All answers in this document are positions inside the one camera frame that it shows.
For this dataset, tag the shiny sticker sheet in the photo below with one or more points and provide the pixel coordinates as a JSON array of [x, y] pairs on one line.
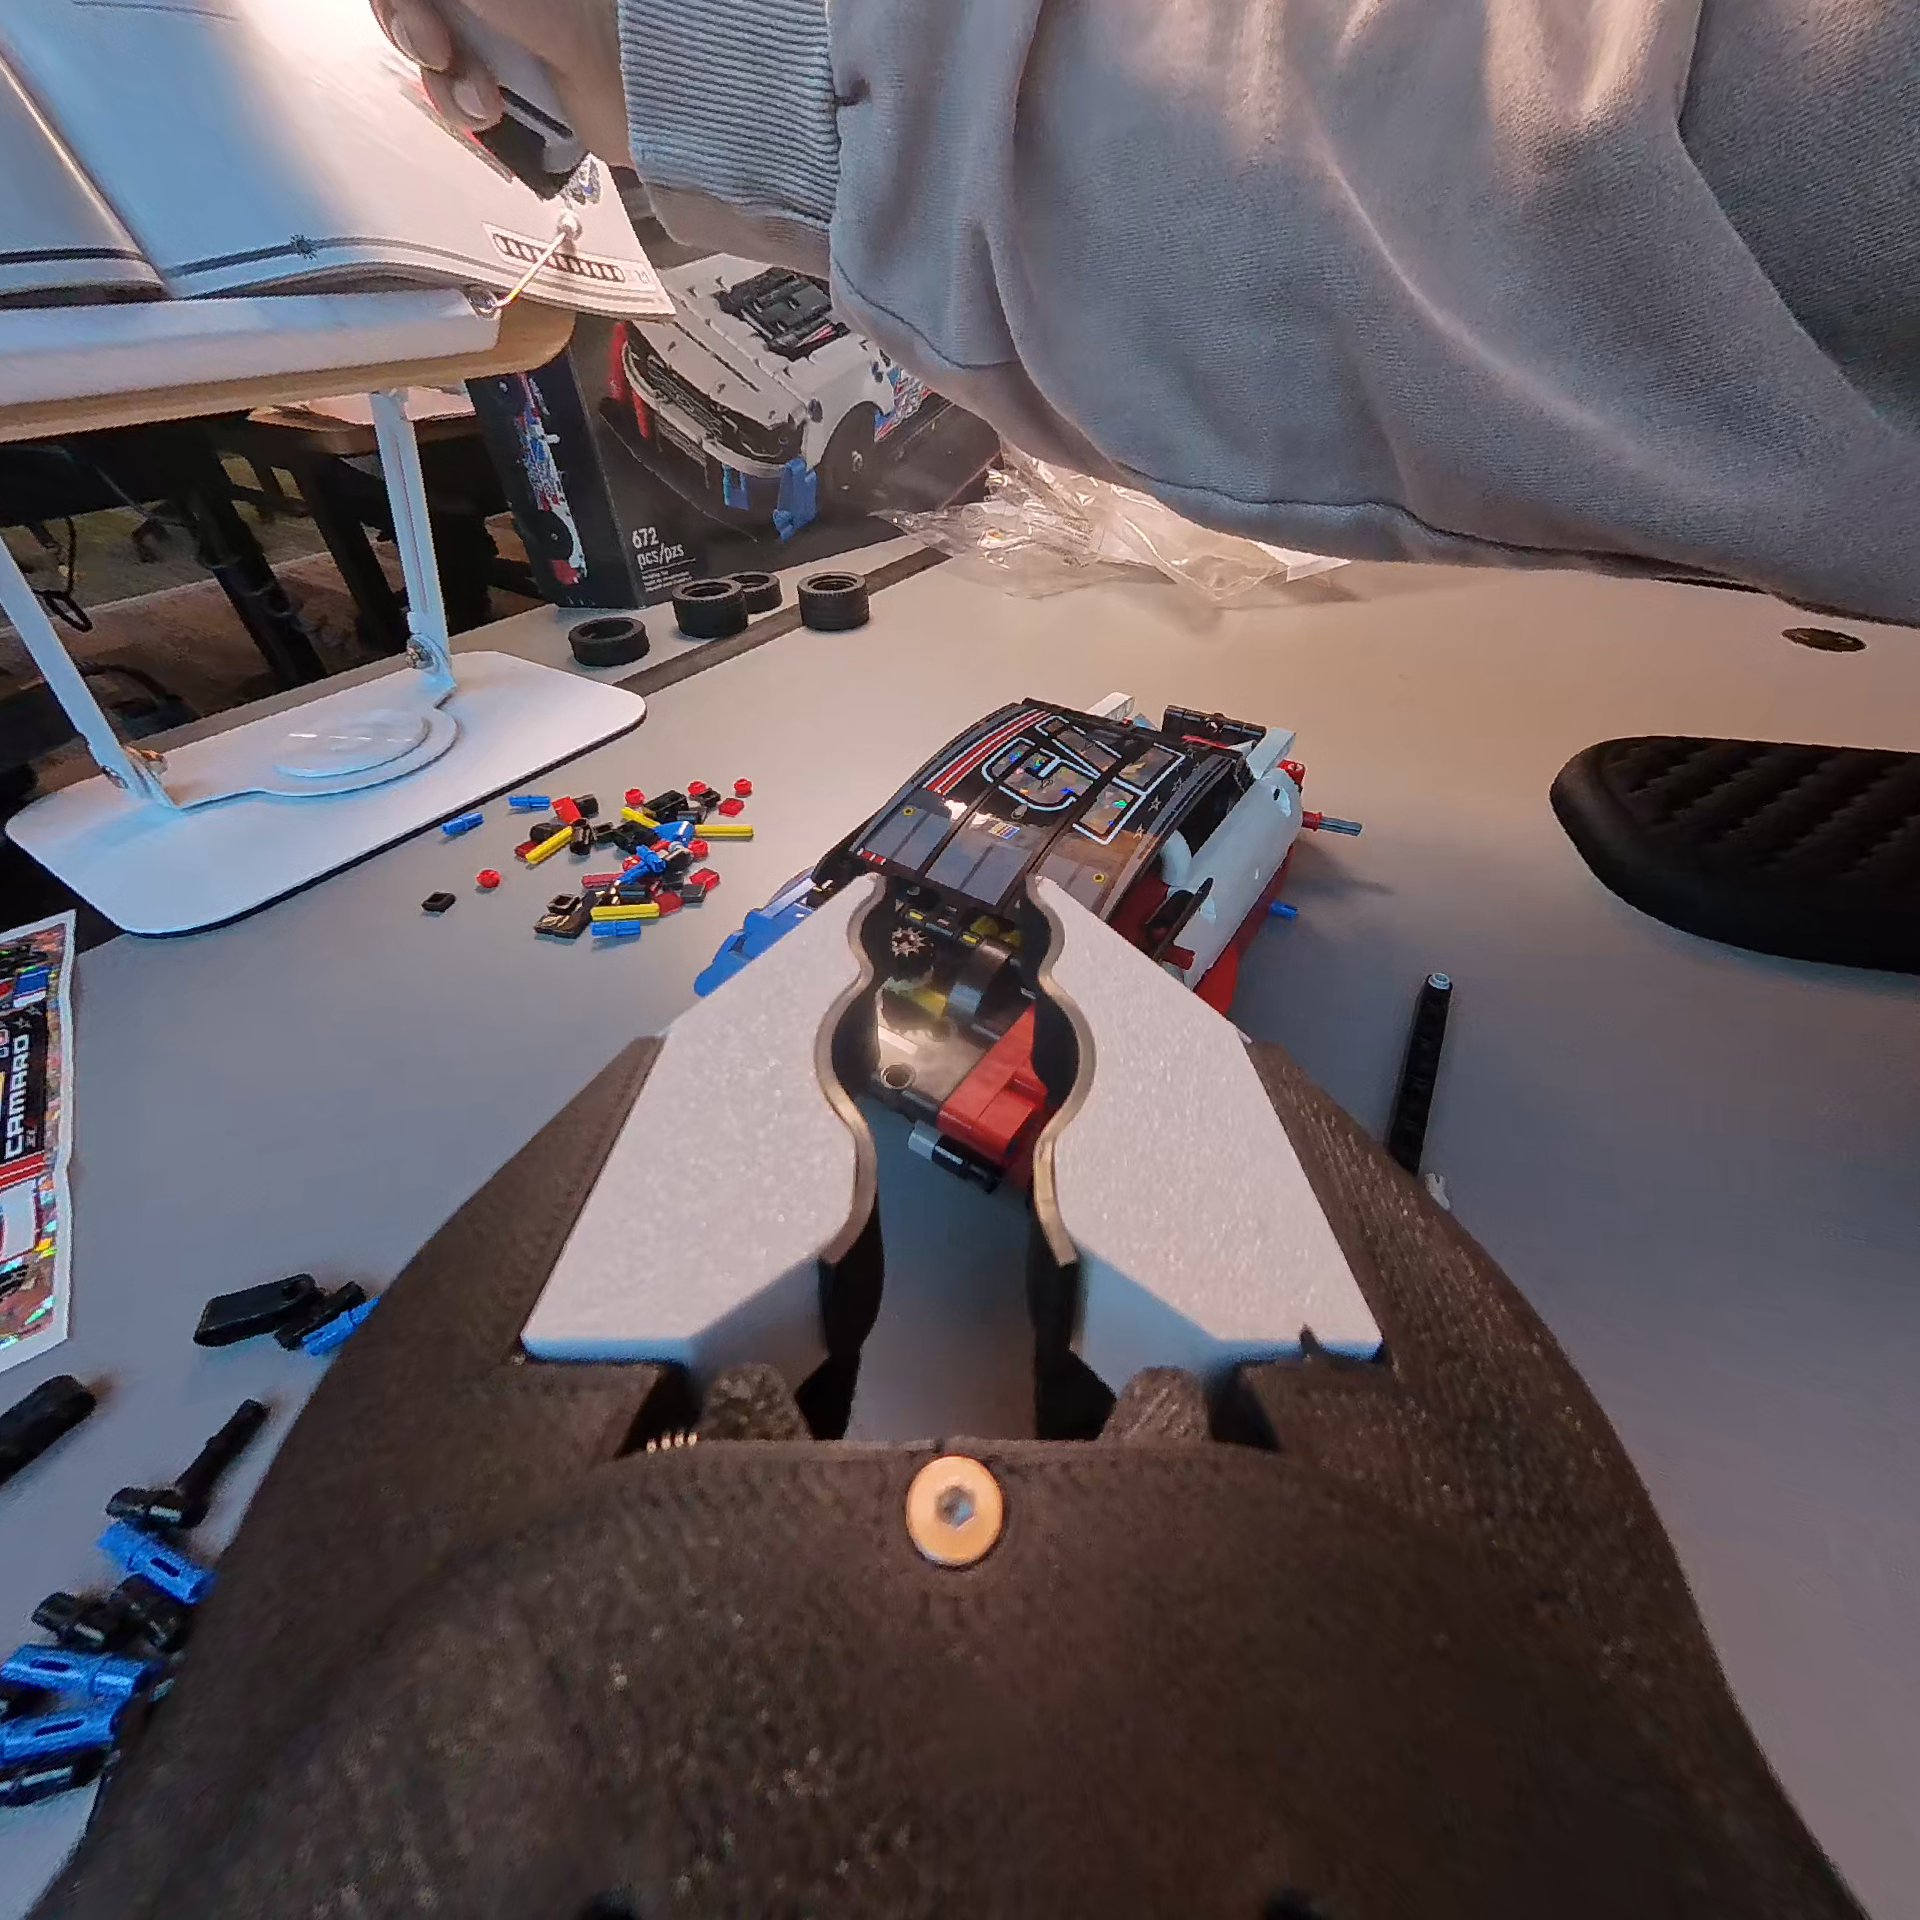
[[31, 1124]]

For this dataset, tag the group of blue black connectors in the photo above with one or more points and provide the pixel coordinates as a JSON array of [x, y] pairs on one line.
[[75, 1680]]

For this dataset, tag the white book stand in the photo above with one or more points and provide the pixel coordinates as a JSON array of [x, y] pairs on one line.
[[493, 720]]

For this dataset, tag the lego race car model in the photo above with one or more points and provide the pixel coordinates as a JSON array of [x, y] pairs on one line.
[[1020, 810]]

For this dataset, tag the pile of clear plastic bags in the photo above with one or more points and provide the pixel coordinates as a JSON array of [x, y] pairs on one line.
[[1108, 517]]

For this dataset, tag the pile of small lego pieces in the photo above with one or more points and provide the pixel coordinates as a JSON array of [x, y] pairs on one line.
[[644, 868]]

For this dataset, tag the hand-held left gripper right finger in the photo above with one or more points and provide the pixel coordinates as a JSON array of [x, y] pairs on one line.
[[1201, 1185]]

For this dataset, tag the lego instruction booklet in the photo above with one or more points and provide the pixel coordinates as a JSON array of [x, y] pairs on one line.
[[271, 148]]

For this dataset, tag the black textured chair armrest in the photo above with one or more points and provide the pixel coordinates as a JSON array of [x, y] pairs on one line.
[[1756, 840]]

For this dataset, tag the black lego set box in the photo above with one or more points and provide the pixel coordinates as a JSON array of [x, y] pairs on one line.
[[720, 421]]

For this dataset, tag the black rubber lego tyre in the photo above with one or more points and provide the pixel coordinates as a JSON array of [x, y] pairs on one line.
[[834, 600], [761, 591], [609, 642], [709, 608]]

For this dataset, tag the long black lego beam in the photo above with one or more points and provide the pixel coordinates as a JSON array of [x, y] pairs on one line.
[[1417, 1079]]

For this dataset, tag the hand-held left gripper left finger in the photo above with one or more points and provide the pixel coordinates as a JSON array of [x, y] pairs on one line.
[[690, 1170]]

